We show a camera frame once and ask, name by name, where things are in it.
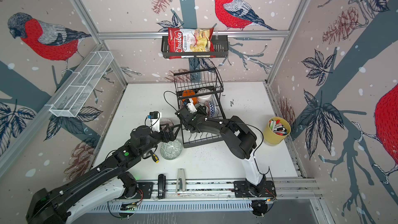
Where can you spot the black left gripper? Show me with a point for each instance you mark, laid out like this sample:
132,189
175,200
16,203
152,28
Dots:
167,138

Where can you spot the black wire dish rack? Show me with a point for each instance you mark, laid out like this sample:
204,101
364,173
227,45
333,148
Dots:
203,88

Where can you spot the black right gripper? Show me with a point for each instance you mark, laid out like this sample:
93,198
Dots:
201,111

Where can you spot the white mesh wall basket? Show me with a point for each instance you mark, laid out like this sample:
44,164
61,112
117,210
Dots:
73,98

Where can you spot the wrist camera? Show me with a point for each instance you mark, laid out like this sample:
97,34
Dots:
190,105
154,118

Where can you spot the red patterned ceramic bowl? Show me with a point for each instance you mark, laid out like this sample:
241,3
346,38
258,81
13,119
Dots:
211,109

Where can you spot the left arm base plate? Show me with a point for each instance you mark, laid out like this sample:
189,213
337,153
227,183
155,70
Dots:
142,190

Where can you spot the black wall wire shelf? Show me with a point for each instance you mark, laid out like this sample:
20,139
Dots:
219,49

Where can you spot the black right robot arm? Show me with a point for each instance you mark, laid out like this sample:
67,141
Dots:
239,137

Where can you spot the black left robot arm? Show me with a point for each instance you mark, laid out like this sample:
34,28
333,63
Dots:
55,206

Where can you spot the orange plastic bowl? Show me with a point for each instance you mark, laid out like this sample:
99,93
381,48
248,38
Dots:
191,94

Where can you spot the yellow marker cup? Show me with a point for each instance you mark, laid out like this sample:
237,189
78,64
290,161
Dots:
276,131

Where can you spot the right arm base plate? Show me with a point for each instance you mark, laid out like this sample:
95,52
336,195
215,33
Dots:
244,189

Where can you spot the white ceramic bowl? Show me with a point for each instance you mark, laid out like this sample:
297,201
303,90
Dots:
204,96

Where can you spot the green patterned ceramic bowl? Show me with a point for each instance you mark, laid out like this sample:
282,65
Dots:
171,150

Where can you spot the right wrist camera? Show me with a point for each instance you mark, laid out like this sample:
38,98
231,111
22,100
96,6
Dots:
190,105

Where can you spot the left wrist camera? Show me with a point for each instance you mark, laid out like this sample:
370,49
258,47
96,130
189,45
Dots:
154,118

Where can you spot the yellow black screwdriver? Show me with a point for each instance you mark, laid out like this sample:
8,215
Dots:
154,157

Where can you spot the red cassava chips bag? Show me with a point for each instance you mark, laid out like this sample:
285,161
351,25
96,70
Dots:
190,40

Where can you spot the grey metal bracket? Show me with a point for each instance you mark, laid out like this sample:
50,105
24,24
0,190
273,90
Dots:
181,181

